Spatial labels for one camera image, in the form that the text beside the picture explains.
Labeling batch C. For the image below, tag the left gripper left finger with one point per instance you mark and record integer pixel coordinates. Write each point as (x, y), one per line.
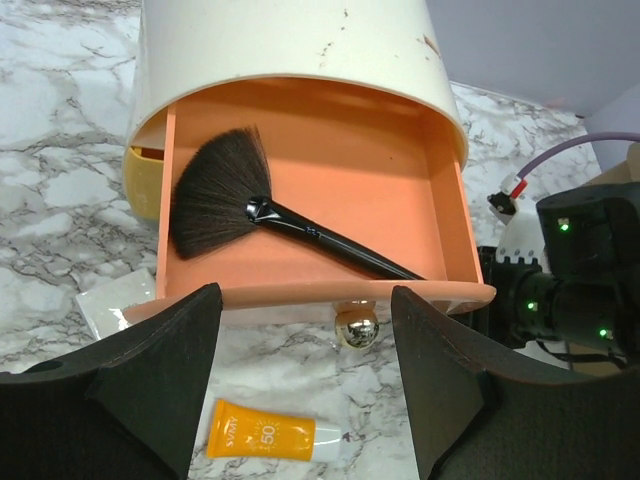
(124, 407)

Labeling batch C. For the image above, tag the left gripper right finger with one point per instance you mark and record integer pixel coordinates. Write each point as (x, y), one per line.
(479, 410)

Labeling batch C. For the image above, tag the white small box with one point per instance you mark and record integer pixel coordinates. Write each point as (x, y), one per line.
(102, 307)

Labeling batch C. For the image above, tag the yellow drawer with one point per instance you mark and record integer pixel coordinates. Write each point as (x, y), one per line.
(142, 173)

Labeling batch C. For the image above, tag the black fan brush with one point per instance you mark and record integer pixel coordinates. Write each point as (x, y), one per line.
(225, 193)

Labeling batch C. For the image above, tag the peach top drawer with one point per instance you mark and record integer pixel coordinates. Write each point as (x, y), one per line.
(373, 166)

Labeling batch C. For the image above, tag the cream round drawer organizer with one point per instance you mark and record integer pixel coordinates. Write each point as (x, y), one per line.
(188, 46)

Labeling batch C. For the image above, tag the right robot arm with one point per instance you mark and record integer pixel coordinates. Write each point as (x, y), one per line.
(569, 272)

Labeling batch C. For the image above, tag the orange sunscreen tube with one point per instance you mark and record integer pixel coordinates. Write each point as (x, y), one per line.
(238, 431)

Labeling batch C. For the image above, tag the tan plastic tool case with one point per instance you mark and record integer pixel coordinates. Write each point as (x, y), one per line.
(625, 172)

